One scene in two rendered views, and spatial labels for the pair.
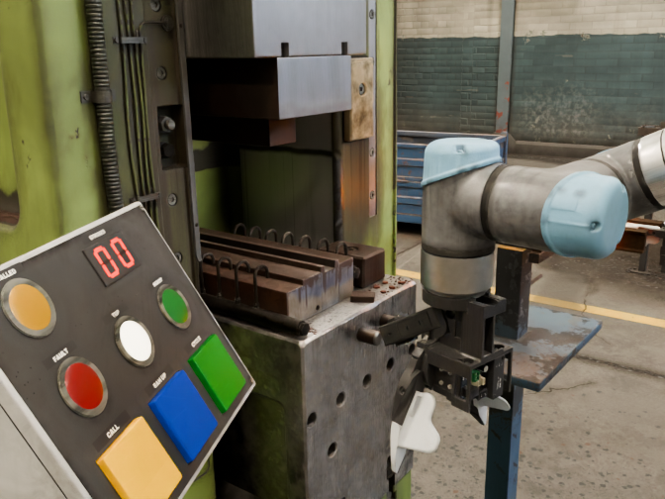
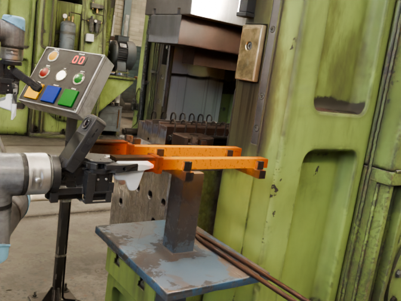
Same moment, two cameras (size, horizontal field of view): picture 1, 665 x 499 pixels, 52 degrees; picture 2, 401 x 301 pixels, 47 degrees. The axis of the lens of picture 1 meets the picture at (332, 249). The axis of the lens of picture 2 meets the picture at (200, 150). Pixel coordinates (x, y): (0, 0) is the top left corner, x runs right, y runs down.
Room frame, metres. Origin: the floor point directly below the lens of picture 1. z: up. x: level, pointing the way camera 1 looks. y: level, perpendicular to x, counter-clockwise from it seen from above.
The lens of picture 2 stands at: (1.79, -1.49, 1.21)
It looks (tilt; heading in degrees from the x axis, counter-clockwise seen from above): 10 degrees down; 106
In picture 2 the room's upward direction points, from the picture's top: 8 degrees clockwise
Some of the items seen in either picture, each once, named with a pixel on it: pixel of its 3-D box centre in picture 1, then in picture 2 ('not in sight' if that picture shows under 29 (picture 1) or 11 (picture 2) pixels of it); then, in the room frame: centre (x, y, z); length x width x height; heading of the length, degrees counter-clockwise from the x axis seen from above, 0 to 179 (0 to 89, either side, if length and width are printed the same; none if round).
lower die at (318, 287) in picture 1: (237, 268); (197, 132); (1.30, 0.19, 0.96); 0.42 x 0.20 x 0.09; 53
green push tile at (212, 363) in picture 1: (215, 373); (68, 98); (0.75, 0.14, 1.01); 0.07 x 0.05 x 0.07; 168
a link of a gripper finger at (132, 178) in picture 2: not in sight; (134, 175); (1.43, -0.68, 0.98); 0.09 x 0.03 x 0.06; 49
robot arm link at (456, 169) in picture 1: (462, 195); (12, 31); (0.67, -0.13, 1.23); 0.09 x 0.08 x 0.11; 47
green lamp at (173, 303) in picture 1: (174, 306); (78, 78); (0.75, 0.19, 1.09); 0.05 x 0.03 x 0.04; 143
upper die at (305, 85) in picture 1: (227, 83); (211, 37); (1.30, 0.19, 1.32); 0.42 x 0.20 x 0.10; 53
